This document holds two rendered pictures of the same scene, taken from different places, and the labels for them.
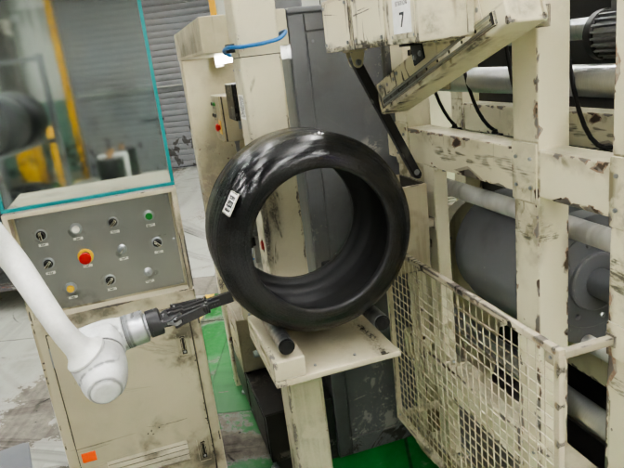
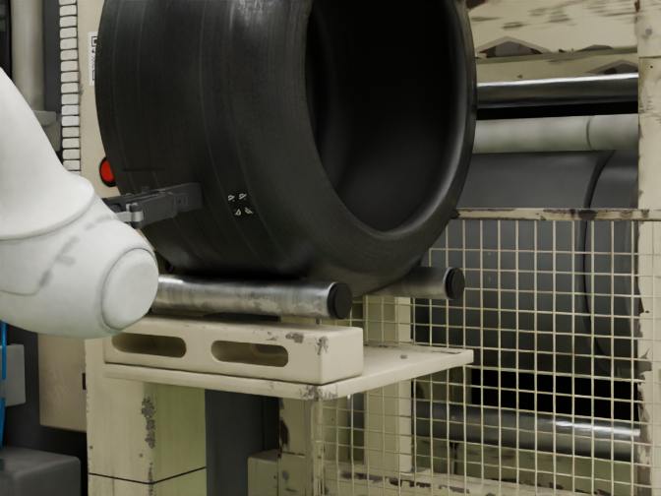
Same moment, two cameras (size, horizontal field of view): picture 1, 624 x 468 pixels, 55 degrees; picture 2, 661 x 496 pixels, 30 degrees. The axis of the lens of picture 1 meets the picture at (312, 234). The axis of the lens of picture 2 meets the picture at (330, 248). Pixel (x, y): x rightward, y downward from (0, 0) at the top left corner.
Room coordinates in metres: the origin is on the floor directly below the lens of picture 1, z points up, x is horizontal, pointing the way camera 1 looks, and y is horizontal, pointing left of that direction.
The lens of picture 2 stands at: (0.35, 1.04, 1.04)
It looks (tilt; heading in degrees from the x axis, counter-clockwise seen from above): 3 degrees down; 320
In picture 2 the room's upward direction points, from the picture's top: 1 degrees counter-clockwise
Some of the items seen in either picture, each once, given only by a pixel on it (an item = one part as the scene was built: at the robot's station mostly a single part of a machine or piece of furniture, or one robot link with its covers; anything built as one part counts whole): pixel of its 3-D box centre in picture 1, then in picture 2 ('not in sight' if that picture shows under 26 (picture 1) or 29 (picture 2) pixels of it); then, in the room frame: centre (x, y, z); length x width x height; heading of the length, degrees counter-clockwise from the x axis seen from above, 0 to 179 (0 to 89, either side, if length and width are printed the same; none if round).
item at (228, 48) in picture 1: (254, 44); not in sight; (1.91, 0.10, 1.69); 0.19 x 0.19 x 0.06; 15
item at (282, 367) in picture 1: (274, 342); (227, 345); (1.63, 0.15, 0.84); 0.36 x 0.09 x 0.06; 15
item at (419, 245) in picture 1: (396, 224); not in sight; (1.98, -0.29, 1.05); 0.20 x 0.15 x 0.30; 15
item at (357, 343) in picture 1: (319, 342); (293, 361); (1.67, 0.02, 0.80); 0.37 x 0.36 x 0.02; 105
